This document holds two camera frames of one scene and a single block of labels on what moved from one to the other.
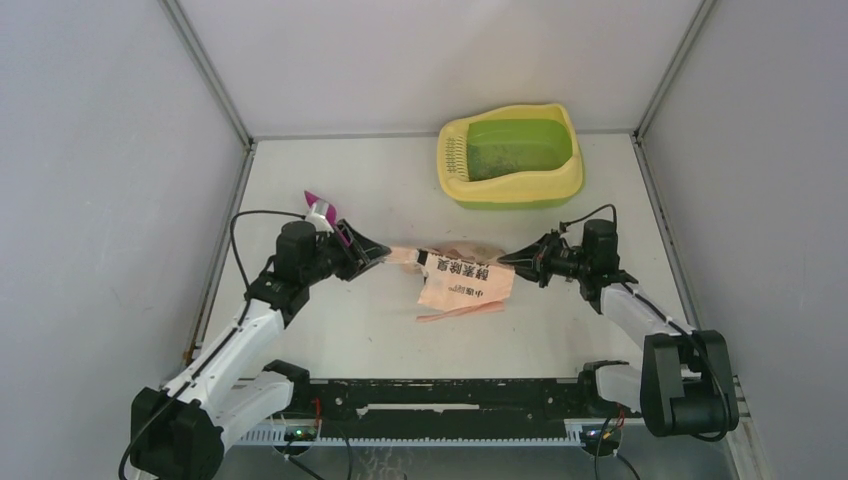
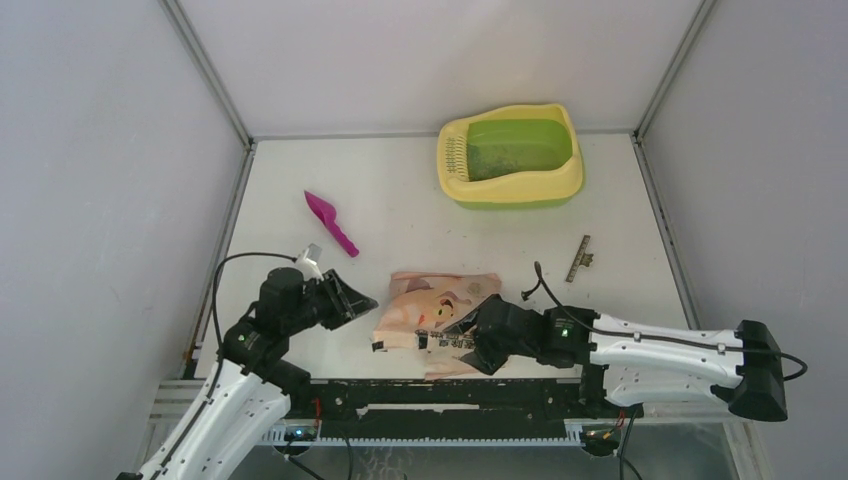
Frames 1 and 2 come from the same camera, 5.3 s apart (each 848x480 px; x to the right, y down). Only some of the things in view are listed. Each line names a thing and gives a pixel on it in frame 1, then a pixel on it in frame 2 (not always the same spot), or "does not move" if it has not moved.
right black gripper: [533, 262] → [486, 359]
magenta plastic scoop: [327, 209] does not move
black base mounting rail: [440, 407] does not move
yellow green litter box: [521, 157] does not move
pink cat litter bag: [462, 278] → [418, 309]
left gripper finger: [369, 249] → [343, 304]
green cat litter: [498, 148] does not move
